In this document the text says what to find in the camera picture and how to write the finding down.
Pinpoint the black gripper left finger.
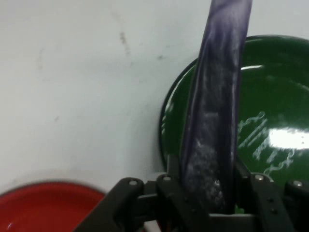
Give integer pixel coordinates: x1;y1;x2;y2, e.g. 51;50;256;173
72;154;211;232

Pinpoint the purple eggplant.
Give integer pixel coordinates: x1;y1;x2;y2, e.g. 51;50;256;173
181;0;253;215

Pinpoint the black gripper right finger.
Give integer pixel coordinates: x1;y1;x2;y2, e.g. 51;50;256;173
234;159;309;232

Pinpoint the green plate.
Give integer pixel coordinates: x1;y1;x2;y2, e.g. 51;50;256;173
159;35;309;214

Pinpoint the red plate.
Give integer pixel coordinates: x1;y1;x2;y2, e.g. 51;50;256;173
0;181;108;232

